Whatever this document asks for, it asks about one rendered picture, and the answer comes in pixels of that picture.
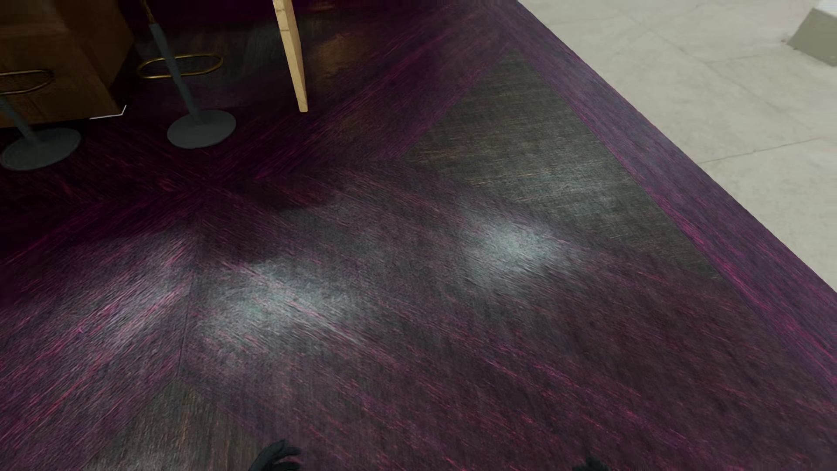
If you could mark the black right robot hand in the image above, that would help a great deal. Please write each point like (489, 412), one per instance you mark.
(590, 466)

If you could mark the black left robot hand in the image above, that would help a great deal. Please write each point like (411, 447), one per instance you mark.
(274, 458)

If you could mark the purple patterned rug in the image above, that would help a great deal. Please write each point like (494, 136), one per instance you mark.
(418, 294)

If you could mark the light wooden leg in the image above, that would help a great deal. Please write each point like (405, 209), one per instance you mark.
(292, 52)

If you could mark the brown wooden counter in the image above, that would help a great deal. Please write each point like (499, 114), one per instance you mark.
(59, 59)

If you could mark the grey block furniture corner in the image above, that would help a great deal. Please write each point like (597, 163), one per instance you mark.
(815, 33)

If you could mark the grey pedestal bar stool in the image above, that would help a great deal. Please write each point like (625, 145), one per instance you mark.
(193, 118)
(36, 147)

